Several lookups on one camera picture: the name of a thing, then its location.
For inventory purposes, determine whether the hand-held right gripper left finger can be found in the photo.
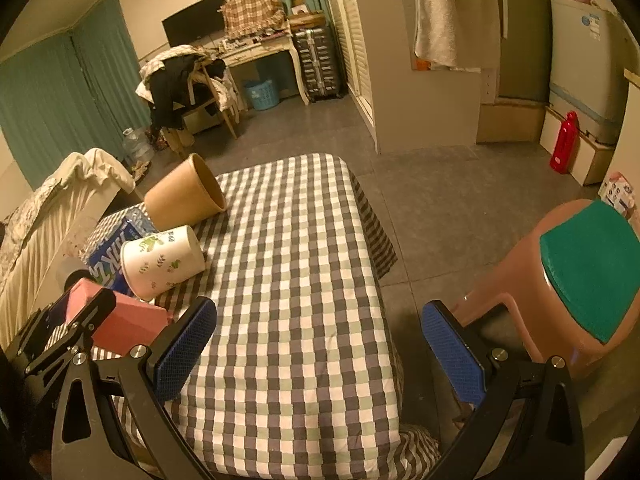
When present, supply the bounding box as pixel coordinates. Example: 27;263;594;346
51;296;217;480

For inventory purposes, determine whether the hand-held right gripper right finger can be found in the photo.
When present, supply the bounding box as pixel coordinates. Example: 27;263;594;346
421;300;587;480

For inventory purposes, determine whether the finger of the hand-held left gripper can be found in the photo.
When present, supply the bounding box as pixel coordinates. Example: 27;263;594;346
10;287;117;378

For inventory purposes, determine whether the white floral paper cup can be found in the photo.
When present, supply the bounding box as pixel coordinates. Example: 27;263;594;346
121;224;206;301

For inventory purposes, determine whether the brown paper cup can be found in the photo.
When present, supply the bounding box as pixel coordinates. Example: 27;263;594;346
144;152;228;231

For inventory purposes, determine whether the pink box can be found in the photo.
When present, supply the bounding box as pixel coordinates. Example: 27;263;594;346
65;280;174;354

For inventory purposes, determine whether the blue printed box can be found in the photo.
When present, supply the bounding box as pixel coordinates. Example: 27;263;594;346
81;205;162;294

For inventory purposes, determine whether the brown plastic stool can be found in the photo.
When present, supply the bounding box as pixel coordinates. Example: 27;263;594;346
452;199;640;382

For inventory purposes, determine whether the cream bedding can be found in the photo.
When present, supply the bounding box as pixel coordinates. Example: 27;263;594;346
0;147;137;353

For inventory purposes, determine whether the checked tablecloth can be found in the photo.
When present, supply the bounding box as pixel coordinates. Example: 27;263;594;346
45;152;443;480

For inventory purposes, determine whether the green seat cushion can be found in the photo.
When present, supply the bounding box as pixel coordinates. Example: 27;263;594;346
539;199;637;344

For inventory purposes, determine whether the clear water jug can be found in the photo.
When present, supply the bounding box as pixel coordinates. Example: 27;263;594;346
122;127;157;167

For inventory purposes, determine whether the printed package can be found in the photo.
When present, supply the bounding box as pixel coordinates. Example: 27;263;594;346
599;172;637;222

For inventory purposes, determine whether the green window curtain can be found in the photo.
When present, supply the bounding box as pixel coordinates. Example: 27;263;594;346
0;0;152;192

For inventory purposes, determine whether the red thermos bottle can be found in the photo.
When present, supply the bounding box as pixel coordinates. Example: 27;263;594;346
549;111;580;175

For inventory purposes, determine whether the white low cabinet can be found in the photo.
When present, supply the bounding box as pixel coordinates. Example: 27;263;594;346
539;104;622;187

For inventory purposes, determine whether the wooden chair with clothes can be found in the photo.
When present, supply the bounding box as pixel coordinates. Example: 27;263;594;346
136;44;240;133

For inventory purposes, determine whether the blue plastic basket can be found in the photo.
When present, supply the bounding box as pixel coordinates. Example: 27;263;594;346
243;78;280;111

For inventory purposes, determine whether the white desk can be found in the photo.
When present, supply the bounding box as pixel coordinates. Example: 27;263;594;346
214;30;312;111

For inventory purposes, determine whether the black flat screen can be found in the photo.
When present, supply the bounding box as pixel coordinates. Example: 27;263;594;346
161;0;226;49

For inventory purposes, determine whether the white fridge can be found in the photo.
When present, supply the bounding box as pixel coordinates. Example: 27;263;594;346
546;0;628;145

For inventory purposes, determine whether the dark hard suitcase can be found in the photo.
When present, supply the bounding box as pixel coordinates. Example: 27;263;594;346
291;24;347;104

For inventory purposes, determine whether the white louvred door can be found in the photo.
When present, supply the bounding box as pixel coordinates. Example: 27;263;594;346
320;0;377;128

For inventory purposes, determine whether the hanging beige towel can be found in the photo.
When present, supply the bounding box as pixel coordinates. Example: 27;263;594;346
412;0;490;72

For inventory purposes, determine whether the plaid blanket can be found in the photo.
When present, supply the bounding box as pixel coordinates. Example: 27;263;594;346
221;0;291;37

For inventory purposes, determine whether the wooden box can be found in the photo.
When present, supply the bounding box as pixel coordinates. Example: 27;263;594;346
288;10;327;32

